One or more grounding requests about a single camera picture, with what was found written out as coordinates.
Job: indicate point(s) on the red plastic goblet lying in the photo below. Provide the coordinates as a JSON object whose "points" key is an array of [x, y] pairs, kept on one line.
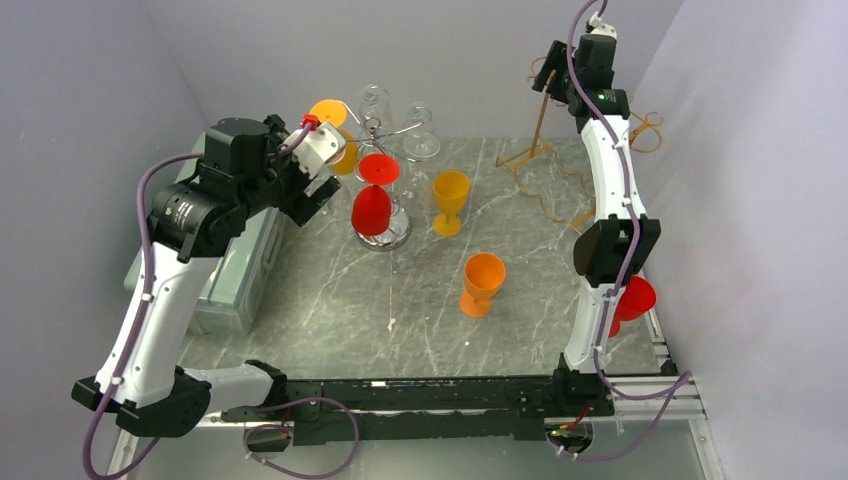
{"points": [[638, 298]]}

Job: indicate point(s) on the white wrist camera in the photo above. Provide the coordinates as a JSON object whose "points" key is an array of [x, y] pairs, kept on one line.
{"points": [[595, 25], [315, 145]]}

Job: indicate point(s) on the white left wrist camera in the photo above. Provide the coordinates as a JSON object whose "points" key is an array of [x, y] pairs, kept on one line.
{"points": [[315, 145]]}

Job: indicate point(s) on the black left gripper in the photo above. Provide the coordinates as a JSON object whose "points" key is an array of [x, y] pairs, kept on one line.
{"points": [[298, 205]]}

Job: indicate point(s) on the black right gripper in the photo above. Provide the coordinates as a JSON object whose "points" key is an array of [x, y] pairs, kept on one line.
{"points": [[557, 60]]}

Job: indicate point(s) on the clear ribbed wine glass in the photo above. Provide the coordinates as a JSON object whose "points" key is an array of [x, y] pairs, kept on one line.
{"points": [[374, 109], [419, 140]]}

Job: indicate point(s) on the orange plastic goblet back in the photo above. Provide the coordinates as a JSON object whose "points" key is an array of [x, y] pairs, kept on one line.
{"points": [[450, 191]]}

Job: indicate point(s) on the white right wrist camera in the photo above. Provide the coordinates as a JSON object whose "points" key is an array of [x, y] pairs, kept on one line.
{"points": [[595, 25]]}

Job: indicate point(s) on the red plastic goblet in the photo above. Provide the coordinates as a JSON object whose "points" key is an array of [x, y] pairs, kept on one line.
{"points": [[372, 208], [638, 298]]}

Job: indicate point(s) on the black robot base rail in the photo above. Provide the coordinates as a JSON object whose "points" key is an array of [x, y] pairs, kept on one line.
{"points": [[522, 407]]}

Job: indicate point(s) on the red plastic goblet back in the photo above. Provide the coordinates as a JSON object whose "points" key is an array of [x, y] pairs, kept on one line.
{"points": [[372, 208]]}

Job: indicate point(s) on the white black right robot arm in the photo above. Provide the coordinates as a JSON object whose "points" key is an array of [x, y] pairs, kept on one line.
{"points": [[617, 244]]}

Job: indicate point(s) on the orange plastic goblet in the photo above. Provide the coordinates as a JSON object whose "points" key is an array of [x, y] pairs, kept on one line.
{"points": [[484, 274], [450, 191], [335, 112]]}

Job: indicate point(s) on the aluminium frame rail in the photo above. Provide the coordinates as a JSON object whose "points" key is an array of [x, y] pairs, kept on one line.
{"points": [[652, 399]]}

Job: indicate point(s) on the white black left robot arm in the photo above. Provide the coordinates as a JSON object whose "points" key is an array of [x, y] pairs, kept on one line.
{"points": [[246, 167]]}

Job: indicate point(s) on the green plastic storage box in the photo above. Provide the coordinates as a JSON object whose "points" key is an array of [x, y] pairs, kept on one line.
{"points": [[229, 301]]}

